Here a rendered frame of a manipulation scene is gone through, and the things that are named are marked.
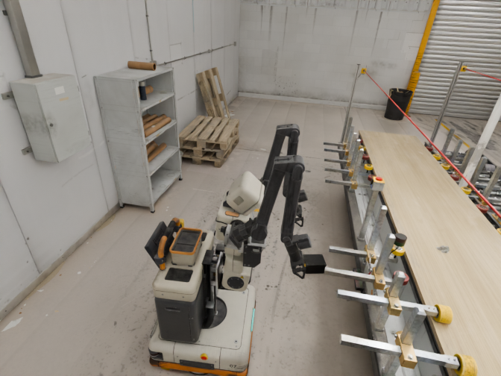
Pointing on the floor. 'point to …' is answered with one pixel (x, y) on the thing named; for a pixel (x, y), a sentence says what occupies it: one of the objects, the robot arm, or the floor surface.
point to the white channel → (482, 142)
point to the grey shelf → (122, 147)
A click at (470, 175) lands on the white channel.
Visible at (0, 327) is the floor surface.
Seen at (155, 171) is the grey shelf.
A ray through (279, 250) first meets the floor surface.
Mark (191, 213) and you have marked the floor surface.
